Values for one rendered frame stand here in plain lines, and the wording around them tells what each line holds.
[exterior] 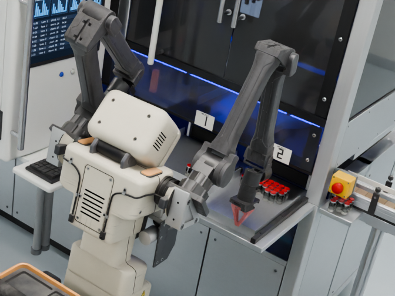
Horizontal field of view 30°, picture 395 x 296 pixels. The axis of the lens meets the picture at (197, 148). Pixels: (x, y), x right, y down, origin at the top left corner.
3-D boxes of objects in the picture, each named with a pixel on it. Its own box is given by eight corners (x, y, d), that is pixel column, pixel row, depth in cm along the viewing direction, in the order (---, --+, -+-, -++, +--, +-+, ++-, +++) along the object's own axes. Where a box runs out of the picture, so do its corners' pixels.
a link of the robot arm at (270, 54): (257, 26, 204) (289, 39, 200) (270, 41, 217) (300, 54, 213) (186, 171, 204) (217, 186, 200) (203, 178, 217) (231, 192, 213)
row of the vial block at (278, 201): (241, 184, 275) (243, 172, 273) (283, 203, 267) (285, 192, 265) (238, 185, 273) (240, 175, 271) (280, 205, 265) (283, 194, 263)
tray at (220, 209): (238, 175, 281) (240, 167, 279) (298, 203, 269) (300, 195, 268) (188, 207, 254) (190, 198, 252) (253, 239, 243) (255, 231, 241)
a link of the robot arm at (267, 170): (246, 145, 236) (270, 157, 232) (261, 140, 246) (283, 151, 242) (234, 178, 240) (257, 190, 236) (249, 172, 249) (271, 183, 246)
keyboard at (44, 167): (97, 140, 303) (99, 135, 302) (123, 153, 297) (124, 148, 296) (24, 169, 272) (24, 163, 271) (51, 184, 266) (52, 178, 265)
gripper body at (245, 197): (258, 204, 244) (265, 184, 242) (245, 211, 236) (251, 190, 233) (242, 197, 247) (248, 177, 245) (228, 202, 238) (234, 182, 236)
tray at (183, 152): (183, 134, 305) (184, 127, 303) (236, 158, 293) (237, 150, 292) (132, 158, 278) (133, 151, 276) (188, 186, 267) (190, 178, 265)
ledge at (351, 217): (333, 199, 281) (334, 195, 280) (364, 213, 275) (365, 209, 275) (318, 212, 270) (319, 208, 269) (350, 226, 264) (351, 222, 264)
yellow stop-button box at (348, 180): (335, 185, 270) (340, 168, 267) (353, 192, 267) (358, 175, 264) (327, 191, 264) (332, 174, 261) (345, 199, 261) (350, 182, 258)
